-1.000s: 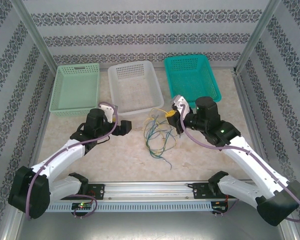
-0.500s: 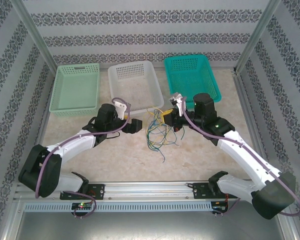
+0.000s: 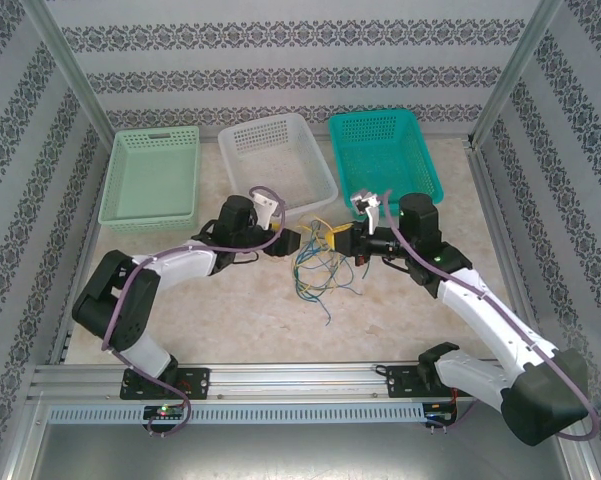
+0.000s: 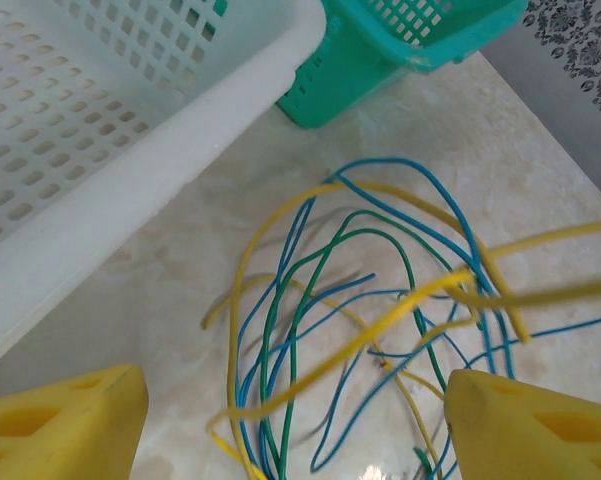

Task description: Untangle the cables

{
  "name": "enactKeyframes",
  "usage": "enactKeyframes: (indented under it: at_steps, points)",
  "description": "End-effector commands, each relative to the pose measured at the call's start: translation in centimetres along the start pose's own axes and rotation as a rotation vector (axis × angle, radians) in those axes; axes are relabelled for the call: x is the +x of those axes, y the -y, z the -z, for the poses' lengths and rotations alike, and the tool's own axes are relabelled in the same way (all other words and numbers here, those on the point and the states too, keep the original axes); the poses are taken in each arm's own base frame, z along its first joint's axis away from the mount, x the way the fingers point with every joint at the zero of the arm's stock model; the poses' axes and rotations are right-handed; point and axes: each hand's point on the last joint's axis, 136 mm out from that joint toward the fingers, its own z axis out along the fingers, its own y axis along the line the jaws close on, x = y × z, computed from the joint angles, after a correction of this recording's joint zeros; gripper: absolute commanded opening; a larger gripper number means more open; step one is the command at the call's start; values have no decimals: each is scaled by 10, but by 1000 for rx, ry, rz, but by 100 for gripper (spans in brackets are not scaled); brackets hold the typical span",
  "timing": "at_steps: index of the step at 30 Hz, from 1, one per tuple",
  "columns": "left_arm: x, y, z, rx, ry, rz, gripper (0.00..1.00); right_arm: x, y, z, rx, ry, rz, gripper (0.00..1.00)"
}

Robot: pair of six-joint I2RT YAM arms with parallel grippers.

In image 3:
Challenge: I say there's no thin green cable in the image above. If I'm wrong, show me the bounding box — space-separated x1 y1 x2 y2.
293 224 342 301

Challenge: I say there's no thin blue cable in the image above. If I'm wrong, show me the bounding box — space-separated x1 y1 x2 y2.
294 239 367 301
292 249 332 327
293 234 351 302

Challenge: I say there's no white plastic basket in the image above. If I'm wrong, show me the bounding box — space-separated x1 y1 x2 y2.
217 112 339 217

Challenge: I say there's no teal plastic basket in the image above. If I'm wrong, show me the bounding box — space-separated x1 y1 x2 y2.
328 108 445 221

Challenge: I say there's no light green plastic basket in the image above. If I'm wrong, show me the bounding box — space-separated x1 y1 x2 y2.
98 125 202 234

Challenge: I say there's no grey metal panel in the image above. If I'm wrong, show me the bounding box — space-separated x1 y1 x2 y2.
29 422 581 480

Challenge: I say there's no right gripper black cable loop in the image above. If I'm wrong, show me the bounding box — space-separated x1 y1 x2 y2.
381 256 414 276

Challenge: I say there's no aluminium table side rail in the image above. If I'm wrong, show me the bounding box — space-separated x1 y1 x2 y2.
463 137 544 331
47 134 112 366

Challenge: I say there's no long aluminium mounting rail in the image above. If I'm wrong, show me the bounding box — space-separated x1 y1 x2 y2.
28 363 486 401

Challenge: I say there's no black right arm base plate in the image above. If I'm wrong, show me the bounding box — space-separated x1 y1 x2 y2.
385 364 474 400

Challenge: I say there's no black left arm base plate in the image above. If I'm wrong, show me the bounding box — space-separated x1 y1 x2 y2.
119 367 212 401

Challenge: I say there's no slotted grey cable duct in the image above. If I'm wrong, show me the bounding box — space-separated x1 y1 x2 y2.
46 402 427 425

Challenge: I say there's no aluminium frame post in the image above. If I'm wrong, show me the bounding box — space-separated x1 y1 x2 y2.
27 0 119 135
469 0 567 147

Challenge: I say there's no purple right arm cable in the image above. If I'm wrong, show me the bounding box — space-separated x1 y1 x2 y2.
382 188 601 444

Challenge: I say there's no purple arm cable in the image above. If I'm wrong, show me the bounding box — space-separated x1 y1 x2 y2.
382 188 601 444
101 185 287 436

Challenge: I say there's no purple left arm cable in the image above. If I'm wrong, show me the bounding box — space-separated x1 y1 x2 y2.
101 185 287 436

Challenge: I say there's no aluminium frame bar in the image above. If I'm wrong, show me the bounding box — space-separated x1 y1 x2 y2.
0 392 49 480

